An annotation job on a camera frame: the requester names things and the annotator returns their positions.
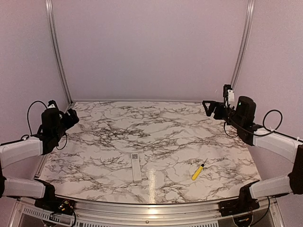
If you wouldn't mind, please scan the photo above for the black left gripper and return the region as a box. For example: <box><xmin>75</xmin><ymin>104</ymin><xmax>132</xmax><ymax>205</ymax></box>
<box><xmin>53</xmin><ymin>108</ymin><xmax>79</xmax><ymax>142</ymax></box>

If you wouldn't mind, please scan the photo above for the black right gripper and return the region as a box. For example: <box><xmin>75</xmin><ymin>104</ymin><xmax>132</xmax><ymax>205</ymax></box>
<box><xmin>202</xmin><ymin>101</ymin><xmax>243</xmax><ymax>129</ymax></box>

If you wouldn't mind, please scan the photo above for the yellow handled screwdriver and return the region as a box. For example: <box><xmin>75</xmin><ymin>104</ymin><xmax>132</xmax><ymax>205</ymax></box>
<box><xmin>191</xmin><ymin>158</ymin><xmax>208</xmax><ymax>181</ymax></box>

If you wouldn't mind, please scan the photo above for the white remote control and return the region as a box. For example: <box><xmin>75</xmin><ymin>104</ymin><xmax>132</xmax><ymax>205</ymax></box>
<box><xmin>131</xmin><ymin>153</ymin><xmax>142</xmax><ymax>182</ymax></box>

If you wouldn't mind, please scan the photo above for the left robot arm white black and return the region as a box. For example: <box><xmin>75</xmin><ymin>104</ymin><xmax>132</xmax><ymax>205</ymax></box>
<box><xmin>0</xmin><ymin>108</ymin><xmax>79</xmax><ymax>215</ymax></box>

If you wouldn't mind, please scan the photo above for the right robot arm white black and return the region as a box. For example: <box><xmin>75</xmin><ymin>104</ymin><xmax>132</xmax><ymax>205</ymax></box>
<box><xmin>202</xmin><ymin>96</ymin><xmax>303</xmax><ymax>212</ymax></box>

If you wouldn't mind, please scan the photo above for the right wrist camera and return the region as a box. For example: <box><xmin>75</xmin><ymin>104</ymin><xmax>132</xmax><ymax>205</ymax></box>
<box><xmin>223</xmin><ymin>84</ymin><xmax>235</xmax><ymax>106</ymax></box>

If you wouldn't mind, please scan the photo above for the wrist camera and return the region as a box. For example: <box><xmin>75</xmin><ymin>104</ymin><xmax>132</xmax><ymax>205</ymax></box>
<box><xmin>223</xmin><ymin>84</ymin><xmax>235</xmax><ymax>106</ymax></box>
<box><xmin>47</xmin><ymin>100</ymin><xmax>58</xmax><ymax>109</ymax></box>

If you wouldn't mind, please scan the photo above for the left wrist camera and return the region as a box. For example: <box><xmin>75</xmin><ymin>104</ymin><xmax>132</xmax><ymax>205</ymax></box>
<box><xmin>47</xmin><ymin>100</ymin><xmax>58</xmax><ymax>109</ymax></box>

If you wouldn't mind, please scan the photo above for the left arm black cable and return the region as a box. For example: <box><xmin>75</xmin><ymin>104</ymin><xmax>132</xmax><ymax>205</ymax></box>
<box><xmin>27</xmin><ymin>100</ymin><xmax>50</xmax><ymax>137</ymax></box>

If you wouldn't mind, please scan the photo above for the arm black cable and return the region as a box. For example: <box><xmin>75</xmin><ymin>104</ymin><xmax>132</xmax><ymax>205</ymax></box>
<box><xmin>27</xmin><ymin>100</ymin><xmax>50</xmax><ymax>137</ymax></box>
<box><xmin>262</xmin><ymin>108</ymin><xmax>283</xmax><ymax>136</ymax></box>

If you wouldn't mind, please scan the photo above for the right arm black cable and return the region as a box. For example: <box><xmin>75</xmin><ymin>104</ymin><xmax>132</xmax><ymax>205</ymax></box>
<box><xmin>262</xmin><ymin>108</ymin><xmax>283</xmax><ymax>136</ymax></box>

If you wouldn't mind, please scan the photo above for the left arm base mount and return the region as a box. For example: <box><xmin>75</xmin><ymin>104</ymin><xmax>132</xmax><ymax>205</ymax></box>
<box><xmin>35</xmin><ymin>179</ymin><xmax>75</xmax><ymax>216</ymax></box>

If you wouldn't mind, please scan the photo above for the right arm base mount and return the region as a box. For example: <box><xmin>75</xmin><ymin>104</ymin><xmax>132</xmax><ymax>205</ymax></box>
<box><xmin>218</xmin><ymin>183</ymin><xmax>260</xmax><ymax>217</ymax></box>

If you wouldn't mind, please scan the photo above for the right aluminium frame post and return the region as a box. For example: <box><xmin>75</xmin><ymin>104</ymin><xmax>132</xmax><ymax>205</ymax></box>
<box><xmin>231</xmin><ymin>0</ymin><xmax>256</xmax><ymax>90</ymax></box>

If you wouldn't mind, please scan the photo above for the aluminium frame post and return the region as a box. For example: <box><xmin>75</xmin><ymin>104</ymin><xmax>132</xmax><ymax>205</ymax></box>
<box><xmin>45</xmin><ymin>0</ymin><xmax>73</xmax><ymax>106</ymax></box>
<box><xmin>231</xmin><ymin>0</ymin><xmax>256</xmax><ymax>90</ymax></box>

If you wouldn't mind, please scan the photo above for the left aluminium frame post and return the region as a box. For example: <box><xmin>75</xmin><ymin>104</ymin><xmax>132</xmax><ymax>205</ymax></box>
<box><xmin>45</xmin><ymin>0</ymin><xmax>73</xmax><ymax>106</ymax></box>

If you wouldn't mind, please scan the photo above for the front aluminium rail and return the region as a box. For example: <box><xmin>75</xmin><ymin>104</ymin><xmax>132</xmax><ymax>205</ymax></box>
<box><xmin>14</xmin><ymin>197</ymin><xmax>285</xmax><ymax>227</ymax></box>

